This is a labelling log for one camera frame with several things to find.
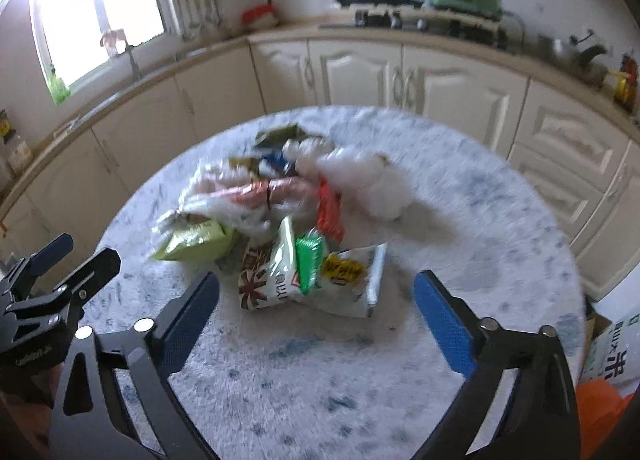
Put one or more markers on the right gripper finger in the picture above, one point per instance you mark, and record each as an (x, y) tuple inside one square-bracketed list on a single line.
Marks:
[(43, 260), (92, 276)]

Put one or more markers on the white rice sack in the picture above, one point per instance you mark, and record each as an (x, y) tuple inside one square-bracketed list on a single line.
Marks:
[(614, 355)]

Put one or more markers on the small green snack packet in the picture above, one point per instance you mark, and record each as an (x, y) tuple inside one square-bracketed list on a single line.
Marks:
[(310, 254)]

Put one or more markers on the hanging utensil rack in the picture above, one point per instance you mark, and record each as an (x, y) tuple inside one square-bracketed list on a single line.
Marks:
[(198, 18)]

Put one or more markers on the cream kitchen cabinets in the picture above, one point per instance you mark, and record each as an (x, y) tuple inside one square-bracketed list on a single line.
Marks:
[(571, 141)]

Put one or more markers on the steel kettle pot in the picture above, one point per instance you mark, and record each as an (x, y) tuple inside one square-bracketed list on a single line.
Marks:
[(574, 61)]

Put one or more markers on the green dish soap bottle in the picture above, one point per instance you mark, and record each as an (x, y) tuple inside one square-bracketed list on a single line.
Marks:
[(58, 90)]

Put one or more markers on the sink faucet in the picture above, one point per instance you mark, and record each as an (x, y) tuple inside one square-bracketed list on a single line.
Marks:
[(110, 40)]

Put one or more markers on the light green snack bag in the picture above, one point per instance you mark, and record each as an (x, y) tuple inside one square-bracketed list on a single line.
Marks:
[(180, 240)]

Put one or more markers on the orange plastic bag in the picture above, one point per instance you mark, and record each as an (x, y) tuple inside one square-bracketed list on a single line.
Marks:
[(600, 407)]

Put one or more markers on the white blue patterned tablecloth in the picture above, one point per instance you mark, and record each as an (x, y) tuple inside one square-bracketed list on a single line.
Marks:
[(291, 382)]

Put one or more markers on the red white bowl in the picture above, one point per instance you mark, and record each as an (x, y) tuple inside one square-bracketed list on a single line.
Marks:
[(262, 17)]

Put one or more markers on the cardboard box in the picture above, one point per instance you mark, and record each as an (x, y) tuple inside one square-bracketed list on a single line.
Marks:
[(596, 324)]

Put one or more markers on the white crumpled plastic bag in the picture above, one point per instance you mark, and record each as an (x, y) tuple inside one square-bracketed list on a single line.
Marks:
[(365, 178)]

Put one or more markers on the dark green blue snack bag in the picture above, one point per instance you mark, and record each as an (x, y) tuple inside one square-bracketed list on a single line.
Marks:
[(275, 144)]

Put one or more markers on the white rice cracker snack bag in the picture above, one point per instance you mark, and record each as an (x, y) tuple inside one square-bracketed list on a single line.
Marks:
[(349, 282)]

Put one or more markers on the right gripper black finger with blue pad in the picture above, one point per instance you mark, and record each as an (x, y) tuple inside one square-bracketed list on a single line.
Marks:
[(114, 400), (517, 399)]

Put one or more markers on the red white plastic bag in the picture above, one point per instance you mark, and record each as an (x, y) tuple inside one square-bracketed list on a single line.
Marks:
[(247, 194)]

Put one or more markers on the condiment bottles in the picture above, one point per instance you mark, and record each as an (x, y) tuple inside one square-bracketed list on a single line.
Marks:
[(625, 91)]

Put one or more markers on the red snack wrapper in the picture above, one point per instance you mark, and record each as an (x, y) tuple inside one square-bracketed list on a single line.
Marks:
[(329, 220)]

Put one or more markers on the gas stove with wok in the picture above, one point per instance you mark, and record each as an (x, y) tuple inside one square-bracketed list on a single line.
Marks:
[(418, 16)]

